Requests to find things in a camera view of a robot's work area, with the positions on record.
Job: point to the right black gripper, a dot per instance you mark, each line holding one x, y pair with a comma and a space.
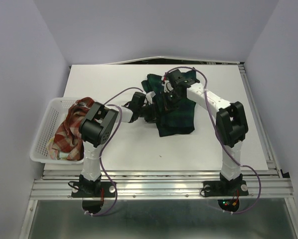
168, 106

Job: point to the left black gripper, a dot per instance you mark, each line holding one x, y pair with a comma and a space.
152, 118

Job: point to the green plaid skirt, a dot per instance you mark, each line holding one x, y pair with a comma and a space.
178, 121

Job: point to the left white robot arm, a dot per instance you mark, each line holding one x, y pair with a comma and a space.
96, 130

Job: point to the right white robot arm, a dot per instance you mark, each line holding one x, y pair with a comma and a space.
228, 119

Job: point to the red plaid skirt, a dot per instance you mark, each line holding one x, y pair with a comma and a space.
67, 143

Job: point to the white plastic basket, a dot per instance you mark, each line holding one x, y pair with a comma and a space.
54, 115

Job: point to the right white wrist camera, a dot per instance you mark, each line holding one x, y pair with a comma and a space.
167, 87

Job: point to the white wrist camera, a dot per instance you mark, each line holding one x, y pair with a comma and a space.
150, 96
167, 87

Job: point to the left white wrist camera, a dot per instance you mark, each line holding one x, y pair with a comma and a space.
150, 96

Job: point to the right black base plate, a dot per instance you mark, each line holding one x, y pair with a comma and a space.
223, 189

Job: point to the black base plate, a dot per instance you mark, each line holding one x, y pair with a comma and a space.
102, 189
223, 189

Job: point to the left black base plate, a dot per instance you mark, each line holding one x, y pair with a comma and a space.
102, 189

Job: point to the aluminium frame rail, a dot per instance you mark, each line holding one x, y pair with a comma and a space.
160, 185

